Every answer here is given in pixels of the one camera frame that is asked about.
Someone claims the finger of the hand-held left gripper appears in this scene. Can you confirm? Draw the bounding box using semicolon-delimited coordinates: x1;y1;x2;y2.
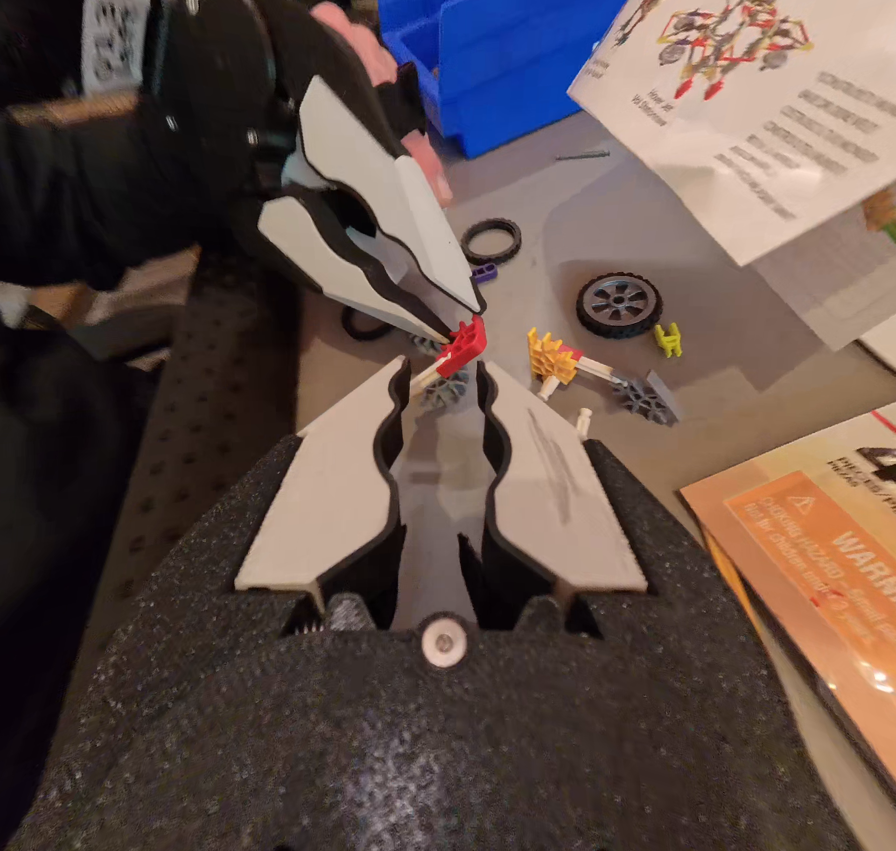
257;195;454;345
280;74;487;316

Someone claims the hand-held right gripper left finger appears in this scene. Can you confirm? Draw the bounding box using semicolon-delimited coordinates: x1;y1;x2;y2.
233;355;413;596

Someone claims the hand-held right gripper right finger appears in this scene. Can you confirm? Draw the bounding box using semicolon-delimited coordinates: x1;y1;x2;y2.
476;359;650;596

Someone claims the connector assembly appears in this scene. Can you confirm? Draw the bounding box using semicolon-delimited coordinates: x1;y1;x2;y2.
526;328;681;426

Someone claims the red connector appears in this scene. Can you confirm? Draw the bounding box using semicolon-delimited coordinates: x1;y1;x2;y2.
435;315;487;379

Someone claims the blue plastic bin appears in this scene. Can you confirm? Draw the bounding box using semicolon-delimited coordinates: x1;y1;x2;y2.
374;0;659;160

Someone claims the building instruction sheet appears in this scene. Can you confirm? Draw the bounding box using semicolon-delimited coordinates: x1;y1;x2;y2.
567;0;896;379

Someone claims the person's left hand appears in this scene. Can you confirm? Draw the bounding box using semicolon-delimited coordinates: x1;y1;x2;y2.
308;0;455;208

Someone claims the small black tyre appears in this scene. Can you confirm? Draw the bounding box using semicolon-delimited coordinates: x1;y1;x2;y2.
460;218;522;267

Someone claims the black perforated board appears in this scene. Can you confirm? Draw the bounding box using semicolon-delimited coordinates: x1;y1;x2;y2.
70;249;302;656

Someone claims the grey snowflake connector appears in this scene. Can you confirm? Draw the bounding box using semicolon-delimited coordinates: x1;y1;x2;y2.
420;368;471;411

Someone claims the small black wheel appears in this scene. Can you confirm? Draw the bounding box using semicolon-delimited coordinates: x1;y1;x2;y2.
576;273;664;339

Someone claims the colourful toy packaging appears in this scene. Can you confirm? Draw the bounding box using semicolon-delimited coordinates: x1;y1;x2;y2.
679;403;896;803

